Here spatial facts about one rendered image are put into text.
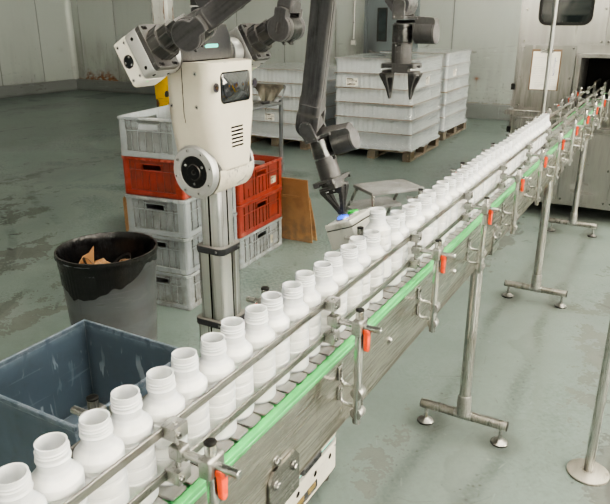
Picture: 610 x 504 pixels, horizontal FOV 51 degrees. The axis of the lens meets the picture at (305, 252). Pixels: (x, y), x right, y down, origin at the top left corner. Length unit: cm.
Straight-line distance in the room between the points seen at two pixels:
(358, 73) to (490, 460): 589
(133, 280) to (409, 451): 136
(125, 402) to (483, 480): 193
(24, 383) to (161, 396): 67
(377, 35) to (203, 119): 1035
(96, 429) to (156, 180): 295
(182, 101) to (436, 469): 163
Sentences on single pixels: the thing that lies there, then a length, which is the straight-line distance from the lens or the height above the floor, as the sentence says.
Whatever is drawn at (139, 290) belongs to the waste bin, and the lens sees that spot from 295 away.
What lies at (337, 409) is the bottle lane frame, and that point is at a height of 87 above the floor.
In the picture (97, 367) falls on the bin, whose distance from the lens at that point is 163.
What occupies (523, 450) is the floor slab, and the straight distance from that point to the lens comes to 281.
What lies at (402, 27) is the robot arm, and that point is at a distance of 189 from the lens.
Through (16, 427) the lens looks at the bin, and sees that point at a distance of 136.
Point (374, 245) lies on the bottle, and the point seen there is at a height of 114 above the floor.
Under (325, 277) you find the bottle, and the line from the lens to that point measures 123.
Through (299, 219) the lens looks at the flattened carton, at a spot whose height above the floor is 19.
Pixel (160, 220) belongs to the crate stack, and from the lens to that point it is 375.
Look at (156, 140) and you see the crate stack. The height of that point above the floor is 99.
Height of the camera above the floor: 161
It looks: 20 degrees down
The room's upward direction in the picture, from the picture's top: straight up
